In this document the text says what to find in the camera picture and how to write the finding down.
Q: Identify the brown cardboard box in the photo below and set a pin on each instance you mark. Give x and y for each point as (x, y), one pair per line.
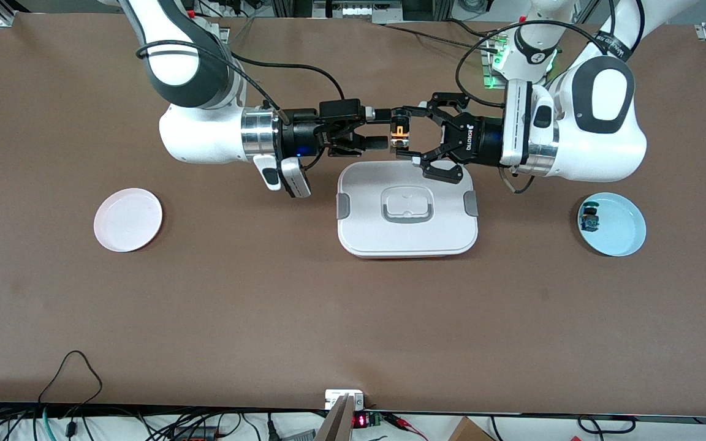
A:
(469, 432)

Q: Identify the light blue round plate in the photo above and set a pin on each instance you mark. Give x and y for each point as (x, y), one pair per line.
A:
(619, 236)

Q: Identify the aluminium rack with label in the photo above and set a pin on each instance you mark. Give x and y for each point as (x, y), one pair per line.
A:
(359, 11)

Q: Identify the grey slanted bar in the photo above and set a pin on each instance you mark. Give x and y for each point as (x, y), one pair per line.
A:
(337, 425)

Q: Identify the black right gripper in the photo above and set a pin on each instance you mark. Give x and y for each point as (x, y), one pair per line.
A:
(301, 133)

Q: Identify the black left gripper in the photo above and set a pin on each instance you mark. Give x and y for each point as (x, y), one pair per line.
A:
(474, 143)

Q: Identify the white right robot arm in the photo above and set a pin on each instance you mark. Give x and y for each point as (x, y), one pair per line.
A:
(206, 138)

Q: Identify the white lidded lunch box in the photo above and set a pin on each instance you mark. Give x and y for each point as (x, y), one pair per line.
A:
(408, 239)

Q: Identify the white round plate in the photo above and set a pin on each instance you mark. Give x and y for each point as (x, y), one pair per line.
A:
(127, 220)

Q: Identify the red digit display module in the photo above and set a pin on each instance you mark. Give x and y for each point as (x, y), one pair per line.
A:
(360, 421)

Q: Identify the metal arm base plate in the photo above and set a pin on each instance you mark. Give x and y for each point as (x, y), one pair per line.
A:
(486, 64)
(223, 33)

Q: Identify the small white clamp block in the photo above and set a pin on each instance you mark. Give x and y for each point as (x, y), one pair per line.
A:
(336, 398)

